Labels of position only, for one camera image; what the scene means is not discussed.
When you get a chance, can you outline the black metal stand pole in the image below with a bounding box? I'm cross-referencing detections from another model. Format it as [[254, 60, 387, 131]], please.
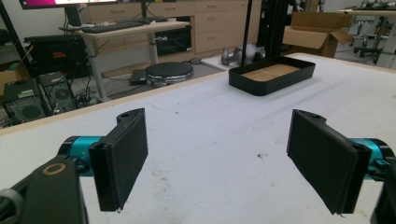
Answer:
[[240, 0, 254, 68]]

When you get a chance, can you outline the round black stool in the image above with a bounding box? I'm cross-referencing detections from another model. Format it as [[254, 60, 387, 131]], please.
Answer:
[[145, 62, 195, 86]]

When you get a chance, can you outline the computer monitor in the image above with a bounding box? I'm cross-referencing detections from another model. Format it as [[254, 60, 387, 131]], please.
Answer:
[[18, 0, 120, 27]]

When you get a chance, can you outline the open cardboard box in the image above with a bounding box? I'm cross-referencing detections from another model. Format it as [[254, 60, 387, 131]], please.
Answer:
[[282, 11, 355, 59]]

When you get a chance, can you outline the wooden drawer cabinet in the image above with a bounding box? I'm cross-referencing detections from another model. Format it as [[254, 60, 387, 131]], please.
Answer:
[[81, 0, 263, 63]]

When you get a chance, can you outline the black equipment case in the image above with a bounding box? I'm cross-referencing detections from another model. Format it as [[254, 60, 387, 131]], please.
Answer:
[[23, 33, 90, 79]]

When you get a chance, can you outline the black tray with wooden bottom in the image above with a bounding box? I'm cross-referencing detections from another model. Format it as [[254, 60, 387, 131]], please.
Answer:
[[228, 56, 317, 97]]

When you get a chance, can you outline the black flat box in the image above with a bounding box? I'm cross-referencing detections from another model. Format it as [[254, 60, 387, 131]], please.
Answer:
[[129, 68, 148, 86]]

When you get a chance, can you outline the light wooden desk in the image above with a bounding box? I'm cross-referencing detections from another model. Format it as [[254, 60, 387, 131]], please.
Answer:
[[76, 21, 191, 104]]

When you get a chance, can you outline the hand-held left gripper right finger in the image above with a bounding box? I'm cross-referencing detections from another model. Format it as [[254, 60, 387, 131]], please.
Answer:
[[286, 108, 396, 216]]

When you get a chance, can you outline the black keyboard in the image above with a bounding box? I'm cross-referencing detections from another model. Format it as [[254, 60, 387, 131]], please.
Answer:
[[80, 21, 145, 35]]

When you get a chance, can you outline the grey dumbbell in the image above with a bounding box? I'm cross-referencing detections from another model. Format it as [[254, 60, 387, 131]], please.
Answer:
[[220, 47, 243, 66]]

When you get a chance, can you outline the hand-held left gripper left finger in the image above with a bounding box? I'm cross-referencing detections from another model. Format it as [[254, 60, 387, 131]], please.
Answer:
[[57, 107, 149, 214]]

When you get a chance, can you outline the black metal frame column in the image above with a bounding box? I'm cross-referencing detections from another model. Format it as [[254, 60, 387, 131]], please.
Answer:
[[257, 0, 295, 60]]

